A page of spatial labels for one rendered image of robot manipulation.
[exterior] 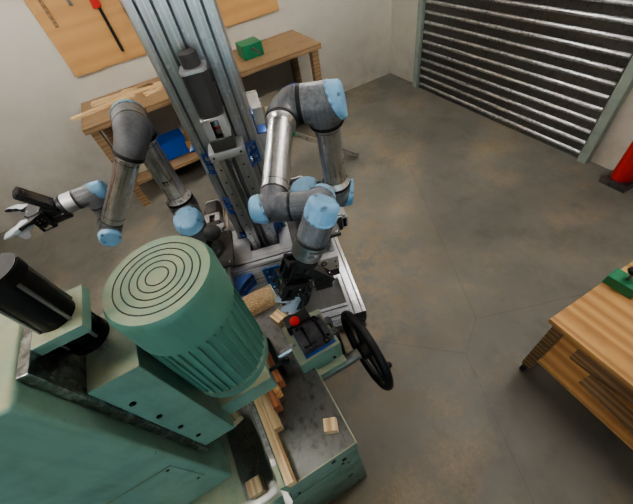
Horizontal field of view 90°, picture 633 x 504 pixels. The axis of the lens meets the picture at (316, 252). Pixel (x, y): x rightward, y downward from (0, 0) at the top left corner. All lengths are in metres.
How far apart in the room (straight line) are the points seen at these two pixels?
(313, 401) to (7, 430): 0.67
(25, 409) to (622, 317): 1.82
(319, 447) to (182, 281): 0.63
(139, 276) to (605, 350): 1.59
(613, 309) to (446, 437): 0.92
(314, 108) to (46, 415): 0.90
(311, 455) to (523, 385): 1.38
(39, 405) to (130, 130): 0.87
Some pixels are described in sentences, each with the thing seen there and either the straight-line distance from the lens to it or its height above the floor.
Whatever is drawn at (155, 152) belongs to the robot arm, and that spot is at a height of 1.29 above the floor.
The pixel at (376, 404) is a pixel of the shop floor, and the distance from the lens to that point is 1.91.
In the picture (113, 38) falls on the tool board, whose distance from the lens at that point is 3.75.
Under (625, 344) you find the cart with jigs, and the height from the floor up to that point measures 0.53.
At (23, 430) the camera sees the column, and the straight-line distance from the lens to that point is 0.58.
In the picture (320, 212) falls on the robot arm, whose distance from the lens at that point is 0.67.
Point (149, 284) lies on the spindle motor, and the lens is 0.53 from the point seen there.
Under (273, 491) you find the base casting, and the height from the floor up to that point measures 0.80.
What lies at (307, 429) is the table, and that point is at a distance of 0.98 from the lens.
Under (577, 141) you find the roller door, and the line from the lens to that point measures 3.48.
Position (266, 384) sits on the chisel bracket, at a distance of 0.88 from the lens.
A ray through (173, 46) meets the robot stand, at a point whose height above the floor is 1.58.
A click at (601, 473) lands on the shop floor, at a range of 2.09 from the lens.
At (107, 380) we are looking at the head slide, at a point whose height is 1.42.
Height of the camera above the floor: 1.85
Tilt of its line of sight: 49 degrees down
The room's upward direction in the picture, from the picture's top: 14 degrees counter-clockwise
